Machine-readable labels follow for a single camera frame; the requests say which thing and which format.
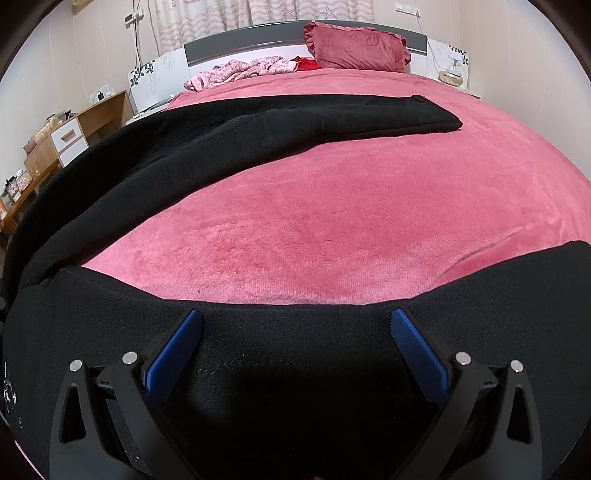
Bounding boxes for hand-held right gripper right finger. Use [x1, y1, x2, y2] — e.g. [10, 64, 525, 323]
[390, 307, 548, 480]

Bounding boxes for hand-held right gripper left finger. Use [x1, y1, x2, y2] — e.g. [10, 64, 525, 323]
[48, 308, 204, 480]

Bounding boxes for black pants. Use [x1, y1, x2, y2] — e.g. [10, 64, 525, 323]
[0, 95, 591, 480]

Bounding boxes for pink fleece bed blanket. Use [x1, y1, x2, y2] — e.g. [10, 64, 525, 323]
[78, 69, 591, 308]

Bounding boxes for low wooden side table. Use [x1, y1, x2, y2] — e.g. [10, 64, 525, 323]
[0, 164, 62, 243]

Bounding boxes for white drawer cabinet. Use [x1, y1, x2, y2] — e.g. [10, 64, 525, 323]
[48, 115, 90, 168]

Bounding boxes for wooden desk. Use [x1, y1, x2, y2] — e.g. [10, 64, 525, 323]
[76, 90, 134, 149]

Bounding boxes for white bedside nightstand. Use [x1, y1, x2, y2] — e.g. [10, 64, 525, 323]
[126, 92, 180, 126]

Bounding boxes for pink floral cloth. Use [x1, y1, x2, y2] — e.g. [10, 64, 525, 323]
[184, 54, 300, 92]

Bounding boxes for dark pink ruffled pillow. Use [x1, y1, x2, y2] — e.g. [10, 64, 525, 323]
[302, 21, 411, 75]

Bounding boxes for grey and white headboard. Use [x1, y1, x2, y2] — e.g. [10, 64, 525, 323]
[184, 21, 428, 77]

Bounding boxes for patterned beige curtain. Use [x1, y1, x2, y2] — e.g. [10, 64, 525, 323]
[154, 0, 375, 54]

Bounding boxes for white power cable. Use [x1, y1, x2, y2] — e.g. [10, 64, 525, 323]
[416, 11, 439, 72]

